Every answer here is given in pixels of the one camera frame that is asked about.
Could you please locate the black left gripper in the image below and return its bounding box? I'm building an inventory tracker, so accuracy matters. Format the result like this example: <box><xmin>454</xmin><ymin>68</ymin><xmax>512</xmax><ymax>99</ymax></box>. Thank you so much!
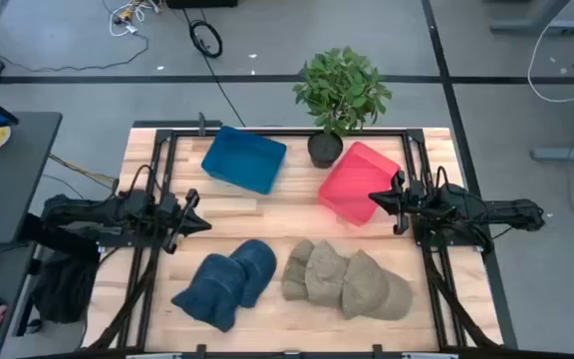
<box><xmin>159</xmin><ymin>188</ymin><xmax>212</xmax><ymax>254</ymax></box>

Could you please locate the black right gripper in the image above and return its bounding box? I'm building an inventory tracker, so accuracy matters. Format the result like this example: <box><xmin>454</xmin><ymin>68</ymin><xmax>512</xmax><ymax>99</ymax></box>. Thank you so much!
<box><xmin>369</xmin><ymin>170</ymin><xmax>428</xmax><ymax>236</ymax></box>

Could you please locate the blue denim cap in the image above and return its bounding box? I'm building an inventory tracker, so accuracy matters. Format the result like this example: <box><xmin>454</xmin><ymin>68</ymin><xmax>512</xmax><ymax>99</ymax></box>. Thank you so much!
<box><xmin>228</xmin><ymin>238</ymin><xmax>278</xmax><ymax>309</ymax></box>
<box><xmin>170</xmin><ymin>252</ymin><xmax>247</xmax><ymax>334</ymax></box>

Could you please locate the beige cotton cap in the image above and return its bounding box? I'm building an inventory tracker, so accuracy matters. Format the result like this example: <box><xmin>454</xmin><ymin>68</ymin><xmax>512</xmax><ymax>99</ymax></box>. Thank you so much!
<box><xmin>304</xmin><ymin>239</ymin><xmax>352</xmax><ymax>309</ymax></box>
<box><xmin>341</xmin><ymin>248</ymin><xmax>415</xmax><ymax>322</ymax></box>
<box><xmin>280</xmin><ymin>238</ymin><xmax>317</xmax><ymax>302</ymax></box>

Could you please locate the red plastic bin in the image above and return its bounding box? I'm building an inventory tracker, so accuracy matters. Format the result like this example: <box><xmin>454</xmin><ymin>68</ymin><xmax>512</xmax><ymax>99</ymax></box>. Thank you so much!
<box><xmin>317</xmin><ymin>141</ymin><xmax>403</xmax><ymax>226</ymax></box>

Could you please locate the blue plastic bin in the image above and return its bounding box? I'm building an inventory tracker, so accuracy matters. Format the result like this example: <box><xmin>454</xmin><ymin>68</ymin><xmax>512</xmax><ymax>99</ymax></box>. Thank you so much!
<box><xmin>200</xmin><ymin>125</ymin><xmax>288</xmax><ymax>195</ymax></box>

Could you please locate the green plant in black pot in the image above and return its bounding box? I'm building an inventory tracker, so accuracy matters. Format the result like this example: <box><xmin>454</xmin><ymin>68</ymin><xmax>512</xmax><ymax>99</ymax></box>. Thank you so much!
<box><xmin>292</xmin><ymin>45</ymin><xmax>394</xmax><ymax>170</ymax></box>

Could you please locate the black bag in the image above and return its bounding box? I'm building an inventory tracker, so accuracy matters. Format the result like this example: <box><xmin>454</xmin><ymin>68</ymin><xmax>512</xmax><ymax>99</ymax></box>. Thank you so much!
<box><xmin>30</xmin><ymin>248</ymin><xmax>102</xmax><ymax>325</ymax></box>

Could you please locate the dark grey desk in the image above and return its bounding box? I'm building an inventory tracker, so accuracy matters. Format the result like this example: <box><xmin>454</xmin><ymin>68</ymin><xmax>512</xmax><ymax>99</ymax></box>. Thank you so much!
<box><xmin>0</xmin><ymin>111</ymin><xmax>64</xmax><ymax>255</ymax></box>

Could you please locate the black box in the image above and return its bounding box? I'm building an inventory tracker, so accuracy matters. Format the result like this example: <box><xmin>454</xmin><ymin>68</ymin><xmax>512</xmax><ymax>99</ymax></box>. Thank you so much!
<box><xmin>165</xmin><ymin>0</ymin><xmax>239</xmax><ymax>10</ymax></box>

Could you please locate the grey table foot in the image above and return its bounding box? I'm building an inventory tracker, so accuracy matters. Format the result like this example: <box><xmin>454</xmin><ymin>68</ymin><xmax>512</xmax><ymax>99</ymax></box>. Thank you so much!
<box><xmin>488</xmin><ymin>0</ymin><xmax>574</xmax><ymax>36</ymax></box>

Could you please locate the black aluminium table frame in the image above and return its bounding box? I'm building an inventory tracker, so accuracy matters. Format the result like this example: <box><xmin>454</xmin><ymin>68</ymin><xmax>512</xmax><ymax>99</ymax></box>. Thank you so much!
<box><xmin>82</xmin><ymin>127</ymin><xmax>505</xmax><ymax>358</ymax></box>

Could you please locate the yellow cable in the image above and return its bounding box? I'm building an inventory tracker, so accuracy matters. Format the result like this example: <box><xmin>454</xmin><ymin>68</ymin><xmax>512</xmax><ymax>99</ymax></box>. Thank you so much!
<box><xmin>47</xmin><ymin>153</ymin><xmax>119</xmax><ymax>184</ymax></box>

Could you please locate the black coiled cable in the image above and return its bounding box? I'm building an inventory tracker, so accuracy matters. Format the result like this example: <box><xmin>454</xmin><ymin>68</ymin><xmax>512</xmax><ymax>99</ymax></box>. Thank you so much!
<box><xmin>181</xmin><ymin>7</ymin><xmax>246</xmax><ymax>129</ymax></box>

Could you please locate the white floor cable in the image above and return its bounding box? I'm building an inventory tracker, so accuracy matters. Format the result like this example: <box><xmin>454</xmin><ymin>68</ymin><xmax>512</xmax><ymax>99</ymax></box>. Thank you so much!
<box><xmin>526</xmin><ymin>19</ymin><xmax>574</xmax><ymax>105</ymax></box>

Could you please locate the white cable bundle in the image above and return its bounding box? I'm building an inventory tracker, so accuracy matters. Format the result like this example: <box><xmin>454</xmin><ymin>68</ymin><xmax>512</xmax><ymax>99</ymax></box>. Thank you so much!
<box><xmin>107</xmin><ymin>0</ymin><xmax>161</xmax><ymax>39</ymax></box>

